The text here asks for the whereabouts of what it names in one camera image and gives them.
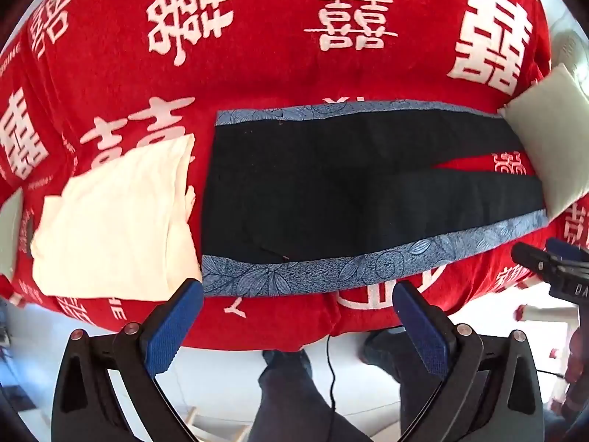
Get cream folded cloth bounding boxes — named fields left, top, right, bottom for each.
left=30, top=133, right=203, bottom=298

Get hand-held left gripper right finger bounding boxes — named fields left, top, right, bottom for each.
left=393, top=281, right=547, bottom=442

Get person's right leg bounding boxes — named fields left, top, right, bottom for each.
left=359, top=327, right=445, bottom=442

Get black pants with blue trim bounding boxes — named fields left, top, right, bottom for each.
left=201, top=104, right=549, bottom=298

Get pale green pillow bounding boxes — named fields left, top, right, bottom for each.
left=0, top=189, right=26, bottom=277
left=497, top=62, right=589, bottom=219

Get black cable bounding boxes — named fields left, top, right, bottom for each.
left=323, top=331, right=340, bottom=442

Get person's right forearm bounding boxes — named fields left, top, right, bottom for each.
left=547, top=380, right=589, bottom=427

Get red printed blanket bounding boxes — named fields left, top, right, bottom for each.
left=0, top=0, right=589, bottom=353

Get person's leg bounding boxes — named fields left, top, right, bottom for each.
left=359, top=327, right=445, bottom=442
left=248, top=349, right=369, bottom=442

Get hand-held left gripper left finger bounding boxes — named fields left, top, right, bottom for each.
left=50, top=277, right=205, bottom=442

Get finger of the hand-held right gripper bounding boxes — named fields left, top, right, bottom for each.
left=512, top=241, right=555, bottom=283
left=546, top=238, right=589, bottom=263

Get person's left leg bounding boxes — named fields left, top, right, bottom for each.
left=248, top=349, right=369, bottom=442

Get person's right hand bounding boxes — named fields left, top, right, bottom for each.
left=565, top=327, right=589, bottom=385

